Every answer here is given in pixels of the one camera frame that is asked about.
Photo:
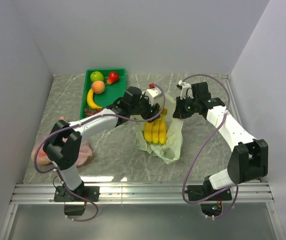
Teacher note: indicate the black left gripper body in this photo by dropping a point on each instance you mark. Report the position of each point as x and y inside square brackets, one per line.
[144, 108]

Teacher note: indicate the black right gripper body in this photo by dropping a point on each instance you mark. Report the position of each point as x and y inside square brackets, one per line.
[187, 107]

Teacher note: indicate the yellow fake banana bunch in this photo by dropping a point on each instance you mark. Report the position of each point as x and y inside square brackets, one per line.
[156, 132]

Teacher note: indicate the light green plastic bag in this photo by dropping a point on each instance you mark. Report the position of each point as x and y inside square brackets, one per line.
[171, 150]

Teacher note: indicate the orange fake peach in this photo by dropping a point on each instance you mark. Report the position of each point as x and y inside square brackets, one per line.
[98, 87]

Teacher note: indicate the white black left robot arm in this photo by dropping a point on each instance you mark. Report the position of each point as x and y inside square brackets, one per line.
[63, 144]

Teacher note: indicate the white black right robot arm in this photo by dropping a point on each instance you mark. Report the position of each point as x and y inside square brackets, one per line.
[249, 156]

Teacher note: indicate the red fake strawberry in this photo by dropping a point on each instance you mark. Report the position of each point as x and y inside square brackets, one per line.
[112, 78]

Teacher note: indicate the single yellow fake banana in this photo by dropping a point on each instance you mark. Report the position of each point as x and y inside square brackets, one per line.
[90, 100]

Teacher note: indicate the red fake grapes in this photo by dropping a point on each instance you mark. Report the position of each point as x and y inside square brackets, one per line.
[90, 112]

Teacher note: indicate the green fake apple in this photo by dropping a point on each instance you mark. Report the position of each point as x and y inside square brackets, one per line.
[96, 76]

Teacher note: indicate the pink plastic bag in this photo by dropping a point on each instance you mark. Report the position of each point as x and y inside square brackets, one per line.
[84, 154]

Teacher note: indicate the green plastic fruit tray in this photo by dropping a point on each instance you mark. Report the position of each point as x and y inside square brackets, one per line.
[111, 93]

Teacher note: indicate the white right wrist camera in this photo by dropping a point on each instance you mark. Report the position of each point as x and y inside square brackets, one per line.
[185, 90]

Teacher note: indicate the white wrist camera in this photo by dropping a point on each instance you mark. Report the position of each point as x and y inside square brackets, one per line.
[153, 93]
[185, 90]

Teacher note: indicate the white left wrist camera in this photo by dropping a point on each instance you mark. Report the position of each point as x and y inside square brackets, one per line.
[153, 93]

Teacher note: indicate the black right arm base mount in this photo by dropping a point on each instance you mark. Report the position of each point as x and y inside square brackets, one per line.
[211, 201]

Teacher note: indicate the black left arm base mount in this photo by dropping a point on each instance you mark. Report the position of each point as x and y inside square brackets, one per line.
[75, 206]

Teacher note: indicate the aluminium table edge rail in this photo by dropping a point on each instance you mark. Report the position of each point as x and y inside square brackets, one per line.
[135, 193]

